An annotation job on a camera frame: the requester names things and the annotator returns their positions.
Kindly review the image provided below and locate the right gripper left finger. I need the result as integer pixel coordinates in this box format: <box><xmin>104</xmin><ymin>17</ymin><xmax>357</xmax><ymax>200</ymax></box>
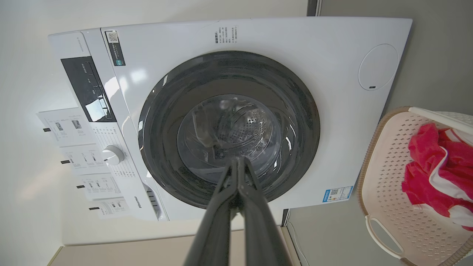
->
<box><xmin>184</xmin><ymin>157</ymin><xmax>239</xmax><ymax>266</ymax></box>

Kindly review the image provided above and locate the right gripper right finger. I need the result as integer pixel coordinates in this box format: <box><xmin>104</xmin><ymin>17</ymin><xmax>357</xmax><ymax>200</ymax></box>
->
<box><xmin>238</xmin><ymin>157</ymin><xmax>292</xmax><ymax>266</ymax></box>

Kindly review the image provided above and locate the cream perforated laundry basket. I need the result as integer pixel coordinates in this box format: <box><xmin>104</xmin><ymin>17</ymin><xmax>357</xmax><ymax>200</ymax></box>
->
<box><xmin>357</xmin><ymin>106</ymin><xmax>473</xmax><ymax>266</ymax></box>

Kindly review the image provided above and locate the blue energy label sticker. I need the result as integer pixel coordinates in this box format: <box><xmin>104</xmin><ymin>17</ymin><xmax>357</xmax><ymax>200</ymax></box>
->
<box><xmin>322</xmin><ymin>186</ymin><xmax>354</xmax><ymax>203</ymax></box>

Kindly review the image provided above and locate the white printed paper sheet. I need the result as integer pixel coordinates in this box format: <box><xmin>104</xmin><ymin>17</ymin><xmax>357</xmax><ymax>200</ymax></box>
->
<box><xmin>97</xmin><ymin>198</ymin><xmax>130</xmax><ymax>218</ymax></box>
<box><xmin>36</xmin><ymin>108</ymin><xmax>97</xmax><ymax>147</ymax></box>
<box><xmin>59</xmin><ymin>144</ymin><xmax>111</xmax><ymax>176</ymax></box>
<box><xmin>79</xmin><ymin>174</ymin><xmax>122</xmax><ymax>201</ymax></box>

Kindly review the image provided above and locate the white washer control knob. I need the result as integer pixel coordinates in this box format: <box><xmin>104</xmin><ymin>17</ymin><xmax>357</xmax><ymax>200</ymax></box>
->
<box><xmin>102</xmin><ymin>145</ymin><xmax>125</xmax><ymax>166</ymax></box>

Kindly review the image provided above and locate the dark round washer door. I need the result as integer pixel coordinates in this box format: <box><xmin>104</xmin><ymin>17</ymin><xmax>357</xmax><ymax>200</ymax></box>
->
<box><xmin>138</xmin><ymin>51</ymin><xmax>321</xmax><ymax>209</ymax></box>

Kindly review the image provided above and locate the red and white garment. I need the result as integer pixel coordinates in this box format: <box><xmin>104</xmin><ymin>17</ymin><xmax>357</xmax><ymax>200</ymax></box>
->
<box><xmin>401</xmin><ymin>123</ymin><xmax>473</xmax><ymax>232</ymax></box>

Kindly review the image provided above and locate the white front-load washing machine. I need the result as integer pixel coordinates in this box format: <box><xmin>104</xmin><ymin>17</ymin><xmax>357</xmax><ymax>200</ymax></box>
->
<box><xmin>48</xmin><ymin>17</ymin><xmax>413</xmax><ymax>222</ymax></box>

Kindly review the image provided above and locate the printed warning text label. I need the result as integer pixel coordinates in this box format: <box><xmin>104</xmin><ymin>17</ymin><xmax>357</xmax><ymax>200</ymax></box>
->
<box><xmin>214</xmin><ymin>25</ymin><xmax>239</xmax><ymax>45</ymax></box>

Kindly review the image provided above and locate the black washer display panel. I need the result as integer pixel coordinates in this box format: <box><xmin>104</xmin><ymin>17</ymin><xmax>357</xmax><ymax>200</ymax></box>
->
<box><xmin>61</xmin><ymin>56</ymin><xmax>117</xmax><ymax>122</ymax></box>

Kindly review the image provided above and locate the round white filter cover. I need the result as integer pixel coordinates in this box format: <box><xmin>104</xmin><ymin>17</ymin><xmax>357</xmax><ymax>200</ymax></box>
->
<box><xmin>358</xmin><ymin>44</ymin><xmax>399</xmax><ymax>91</ymax></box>

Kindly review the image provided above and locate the black QR sticker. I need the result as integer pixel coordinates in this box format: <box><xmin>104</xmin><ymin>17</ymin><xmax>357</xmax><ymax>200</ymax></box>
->
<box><xmin>105</xmin><ymin>30</ymin><xmax>126</xmax><ymax>67</ymax></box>

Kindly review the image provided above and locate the thin white floor cable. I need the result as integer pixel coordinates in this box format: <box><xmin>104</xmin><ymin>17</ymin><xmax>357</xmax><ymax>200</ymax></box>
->
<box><xmin>286</xmin><ymin>222</ymin><xmax>309</xmax><ymax>266</ymax></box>

